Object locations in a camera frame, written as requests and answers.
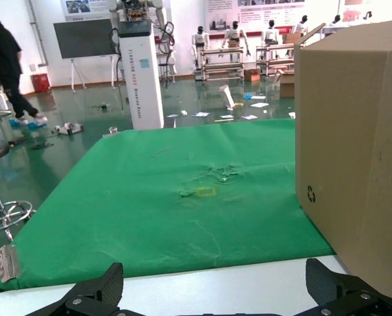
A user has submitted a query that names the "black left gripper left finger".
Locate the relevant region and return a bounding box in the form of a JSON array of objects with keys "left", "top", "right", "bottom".
[{"left": 24, "top": 262, "right": 125, "bottom": 316}]

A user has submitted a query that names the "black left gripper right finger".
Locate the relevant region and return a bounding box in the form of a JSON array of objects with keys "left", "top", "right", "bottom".
[{"left": 300, "top": 258, "right": 392, "bottom": 316}]

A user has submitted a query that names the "large open cardboard box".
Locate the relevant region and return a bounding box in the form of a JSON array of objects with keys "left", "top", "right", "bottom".
[{"left": 293, "top": 18, "right": 392, "bottom": 305}]

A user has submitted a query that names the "green table cloth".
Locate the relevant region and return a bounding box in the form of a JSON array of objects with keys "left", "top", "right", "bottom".
[{"left": 0, "top": 118, "right": 337, "bottom": 292}]

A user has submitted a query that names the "yellow tape square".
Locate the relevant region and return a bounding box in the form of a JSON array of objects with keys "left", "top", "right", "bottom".
[{"left": 197, "top": 186, "right": 217, "bottom": 199}]

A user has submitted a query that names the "grey tool on floor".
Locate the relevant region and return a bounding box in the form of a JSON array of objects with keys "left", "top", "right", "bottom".
[{"left": 51, "top": 122, "right": 85, "bottom": 136}]

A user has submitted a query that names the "small brown cardboard carton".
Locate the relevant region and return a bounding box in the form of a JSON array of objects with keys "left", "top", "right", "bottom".
[
  {"left": 278, "top": 70, "right": 296, "bottom": 98},
  {"left": 243, "top": 68, "right": 262, "bottom": 83}
]

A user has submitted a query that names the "red bin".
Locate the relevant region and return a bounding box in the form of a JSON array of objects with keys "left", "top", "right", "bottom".
[{"left": 30, "top": 72, "right": 51, "bottom": 94}]

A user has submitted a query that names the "white tilted carton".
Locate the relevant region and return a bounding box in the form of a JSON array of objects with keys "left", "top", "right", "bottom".
[{"left": 218, "top": 84, "right": 237, "bottom": 110}]

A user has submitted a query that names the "white pipe rack table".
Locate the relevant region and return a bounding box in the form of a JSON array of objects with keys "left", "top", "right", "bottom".
[
  {"left": 256, "top": 43, "right": 296, "bottom": 76},
  {"left": 194, "top": 47, "right": 246, "bottom": 82}
]

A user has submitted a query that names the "person in black clothes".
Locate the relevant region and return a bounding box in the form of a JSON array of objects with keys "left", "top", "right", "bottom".
[{"left": 0, "top": 8, "right": 49, "bottom": 130}]

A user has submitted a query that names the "dark display board on stand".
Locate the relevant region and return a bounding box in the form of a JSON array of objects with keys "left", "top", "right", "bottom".
[{"left": 53, "top": 18, "right": 118, "bottom": 92}]

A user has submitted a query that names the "white humanoid robot black head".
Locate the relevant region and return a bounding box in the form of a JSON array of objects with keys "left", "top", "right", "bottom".
[
  {"left": 292, "top": 14, "right": 311, "bottom": 36},
  {"left": 262, "top": 19, "right": 281, "bottom": 47},
  {"left": 328, "top": 14, "right": 344, "bottom": 34},
  {"left": 221, "top": 20, "right": 253, "bottom": 57},
  {"left": 191, "top": 25, "right": 211, "bottom": 74}
]

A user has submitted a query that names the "white humanoid robot with wiring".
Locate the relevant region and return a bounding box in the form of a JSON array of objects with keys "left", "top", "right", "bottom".
[{"left": 109, "top": 0, "right": 177, "bottom": 85}]

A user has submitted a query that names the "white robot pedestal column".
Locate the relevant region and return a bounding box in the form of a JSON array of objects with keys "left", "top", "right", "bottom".
[{"left": 117, "top": 19, "right": 165, "bottom": 131}]

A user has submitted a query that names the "wide wall poster red text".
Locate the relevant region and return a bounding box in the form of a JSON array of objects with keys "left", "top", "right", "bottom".
[{"left": 204, "top": 0, "right": 306, "bottom": 34}]

